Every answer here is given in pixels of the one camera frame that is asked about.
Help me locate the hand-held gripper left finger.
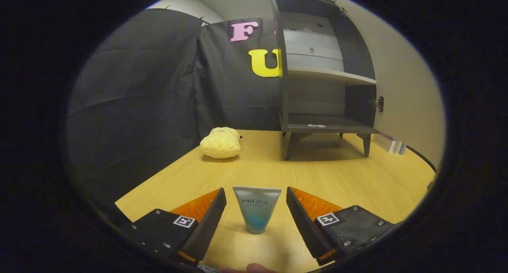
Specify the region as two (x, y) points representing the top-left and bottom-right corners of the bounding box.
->
(121, 188), (227, 267)

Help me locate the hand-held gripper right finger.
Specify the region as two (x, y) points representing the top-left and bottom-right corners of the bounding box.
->
(286, 186), (397, 266)

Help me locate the blue gradient cosmetic tube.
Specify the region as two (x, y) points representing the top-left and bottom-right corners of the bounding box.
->
(233, 186), (282, 234)

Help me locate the black backdrop cloth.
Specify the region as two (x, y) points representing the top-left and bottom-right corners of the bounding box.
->
(65, 8), (284, 194)

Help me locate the dark grey cabinet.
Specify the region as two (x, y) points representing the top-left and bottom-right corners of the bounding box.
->
(269, 0), (385, 161)

